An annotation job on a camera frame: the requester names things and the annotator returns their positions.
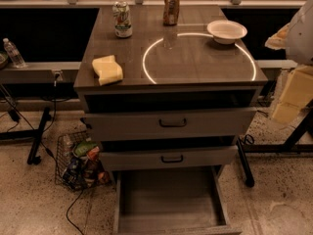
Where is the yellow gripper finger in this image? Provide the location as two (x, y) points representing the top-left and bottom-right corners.
(272, 66), (313, 124)

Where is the green white 7up can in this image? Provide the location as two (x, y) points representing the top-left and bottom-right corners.
(112, 1), (132, 38)

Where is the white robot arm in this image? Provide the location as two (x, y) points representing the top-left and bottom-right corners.
(265, 0), (313, 124)

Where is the top grey drawer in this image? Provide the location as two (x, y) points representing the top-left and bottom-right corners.
(85, 107), (256, 141)

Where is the middle grey drawer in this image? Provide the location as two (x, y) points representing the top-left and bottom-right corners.
(100, 146), (237, 171)

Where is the grey drawer cabinet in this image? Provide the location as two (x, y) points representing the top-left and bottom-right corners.
(73, 5), (269, 191)

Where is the brown soda can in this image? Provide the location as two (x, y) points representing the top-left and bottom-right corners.
(163, 0), (180, 25)

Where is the bottom open grey drawer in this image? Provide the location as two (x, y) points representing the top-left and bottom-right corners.
(113, 166), (242, 235)

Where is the black table leg right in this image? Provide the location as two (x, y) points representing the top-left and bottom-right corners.
(237, 110), (313, 187)

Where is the black table leg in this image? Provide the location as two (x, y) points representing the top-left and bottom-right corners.
(237, 110), (313, 187)
(0, 107), (51, 165)

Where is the white bowl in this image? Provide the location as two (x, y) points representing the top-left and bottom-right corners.
(207, 20), (247, 45)

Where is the yellow sponge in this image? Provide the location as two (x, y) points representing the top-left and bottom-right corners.
(92, 55), (123, 85)

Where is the black table leg left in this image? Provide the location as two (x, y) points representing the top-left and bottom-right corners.
(0, 107), (51, 165)

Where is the clear plastic water bottle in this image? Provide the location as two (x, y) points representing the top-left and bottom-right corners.
(3, 38), (26, 68)

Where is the wire basket with snacks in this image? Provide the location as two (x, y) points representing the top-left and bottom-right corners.
(55, 131), (112, 191)

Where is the black floor cable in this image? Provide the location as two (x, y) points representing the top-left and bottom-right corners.
(0, 71), (86, 235)

